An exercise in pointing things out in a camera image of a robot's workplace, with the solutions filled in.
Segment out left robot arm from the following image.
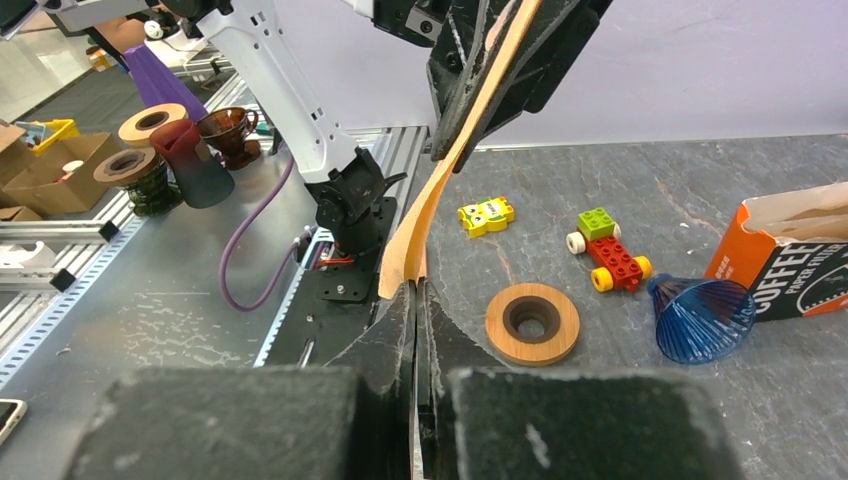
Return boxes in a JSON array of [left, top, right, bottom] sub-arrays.
[[167, 1, 609, 299]]

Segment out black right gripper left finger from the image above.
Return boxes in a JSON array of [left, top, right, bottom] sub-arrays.
[[65, 285, 414, 479]]

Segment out cardboard box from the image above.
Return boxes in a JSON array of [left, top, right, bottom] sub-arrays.
[[1, 122, 121, 217]]

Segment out brown filters in box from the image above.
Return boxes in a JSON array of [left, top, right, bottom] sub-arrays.
[[764, 215, 847, 241]]

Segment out dark green glass dripper stand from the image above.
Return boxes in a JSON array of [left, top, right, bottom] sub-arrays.
[[93, 147, 183, 217]]

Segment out dark red tumbler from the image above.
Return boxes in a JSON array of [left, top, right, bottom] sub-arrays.
[[149, 119, 235, 209]]

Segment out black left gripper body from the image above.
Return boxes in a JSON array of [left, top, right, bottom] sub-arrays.
[[372, 0, 453, 48]]

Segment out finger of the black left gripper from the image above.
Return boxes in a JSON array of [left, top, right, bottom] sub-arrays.
[[453, 1, 612, 173], [427, 1, 522, 161]]

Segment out red toy brick car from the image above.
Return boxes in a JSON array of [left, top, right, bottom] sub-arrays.
[[565, 207, 654, 293]]

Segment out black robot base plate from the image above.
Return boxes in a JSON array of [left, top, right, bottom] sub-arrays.
[[253, 197, 398, 367]]

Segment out brown glass dripper cup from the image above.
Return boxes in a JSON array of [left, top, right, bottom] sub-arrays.
[[196, 107, 262, 171]]

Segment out orange coffee filter box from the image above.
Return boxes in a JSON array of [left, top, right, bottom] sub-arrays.
[[704, 182, 847, 321]]

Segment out slotted aluminium rail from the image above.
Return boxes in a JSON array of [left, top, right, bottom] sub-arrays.
[[1, 218, 144, 388]]

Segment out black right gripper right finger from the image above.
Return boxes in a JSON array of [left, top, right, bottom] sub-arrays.
[[418, 282, 744, 479]]

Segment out wooden dripper ring holder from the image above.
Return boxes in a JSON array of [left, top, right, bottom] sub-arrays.
[[484, 283, 581, 366]]

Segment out brown paper coffee filter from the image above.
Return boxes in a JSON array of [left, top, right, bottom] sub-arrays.
[[378, 1, 540, 299]]

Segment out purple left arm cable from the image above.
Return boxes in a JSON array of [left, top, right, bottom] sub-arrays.
[[218, 152, 319, 314]]

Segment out blue plastic dripper cone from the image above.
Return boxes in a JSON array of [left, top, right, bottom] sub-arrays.
[[648, 273, 757, 365]]

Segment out wooden ring on shelf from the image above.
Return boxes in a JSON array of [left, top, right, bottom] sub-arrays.
[[117, 102, 190, 148]]

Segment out yellow green toy block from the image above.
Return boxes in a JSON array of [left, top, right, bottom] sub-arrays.
[[457, 196, 515, 238]]

